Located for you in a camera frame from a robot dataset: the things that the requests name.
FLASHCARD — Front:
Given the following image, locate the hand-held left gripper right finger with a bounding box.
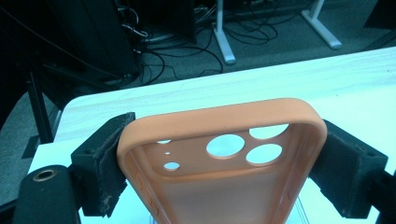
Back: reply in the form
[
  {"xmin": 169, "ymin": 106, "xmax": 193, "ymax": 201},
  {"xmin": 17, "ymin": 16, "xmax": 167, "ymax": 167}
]
[{"xmin": 309, "ymin": 119, "xmax": 389, "ymax": 218}]

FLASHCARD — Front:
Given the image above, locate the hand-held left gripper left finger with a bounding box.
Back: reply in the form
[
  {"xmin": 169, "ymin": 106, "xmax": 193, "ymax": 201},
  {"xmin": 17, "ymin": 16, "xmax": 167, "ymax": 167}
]
[{"xmin": 70, "ymin": 111, "xmax": 136, "ymax": 217}]

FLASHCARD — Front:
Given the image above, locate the bundle of black floor cables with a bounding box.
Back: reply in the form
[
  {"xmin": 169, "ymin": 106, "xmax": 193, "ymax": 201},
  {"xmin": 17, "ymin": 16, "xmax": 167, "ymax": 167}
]
[{"xmin": 136, "ymin": 18, "xmax": 279, "ymax": 87}]

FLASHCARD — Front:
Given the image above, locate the black metal stand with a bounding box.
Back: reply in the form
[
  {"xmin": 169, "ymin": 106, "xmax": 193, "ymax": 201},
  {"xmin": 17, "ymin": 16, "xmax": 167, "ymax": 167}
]
[{"xmin": 21, "ymin": 71, "xmax": 55, "ymax": 160}]

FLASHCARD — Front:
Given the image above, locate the black box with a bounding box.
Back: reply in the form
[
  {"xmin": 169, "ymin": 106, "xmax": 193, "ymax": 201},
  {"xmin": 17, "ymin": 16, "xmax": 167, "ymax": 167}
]
[{"xmin": 134, "ymin": 0, "xmax": 198, "ymax": 45}]

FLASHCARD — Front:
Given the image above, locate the orange phone case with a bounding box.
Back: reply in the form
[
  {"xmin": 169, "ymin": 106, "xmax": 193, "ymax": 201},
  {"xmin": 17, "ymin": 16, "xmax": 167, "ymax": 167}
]
[{"xmin": 116, "ymin": 97, "xmax": 329, "ymax": 224}]

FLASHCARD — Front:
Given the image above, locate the light wooden table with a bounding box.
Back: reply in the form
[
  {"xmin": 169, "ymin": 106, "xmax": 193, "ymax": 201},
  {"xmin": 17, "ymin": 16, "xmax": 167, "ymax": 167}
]
[{"xmin": 54, "ymin": 46, "xmax": 396, "ymax": 143}]

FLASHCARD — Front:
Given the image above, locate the white board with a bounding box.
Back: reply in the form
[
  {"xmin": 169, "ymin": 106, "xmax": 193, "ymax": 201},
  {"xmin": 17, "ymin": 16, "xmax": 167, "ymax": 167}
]
[{"xmin": 27, "ymin": 92, "xmax": 396, "ymax": 224}]

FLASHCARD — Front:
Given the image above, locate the white metal desk frame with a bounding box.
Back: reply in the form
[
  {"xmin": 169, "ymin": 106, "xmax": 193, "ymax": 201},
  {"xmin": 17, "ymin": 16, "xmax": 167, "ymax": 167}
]
[{"xmin": 214, "ymin": 0, "xmax": 344, "ymax": 65}]

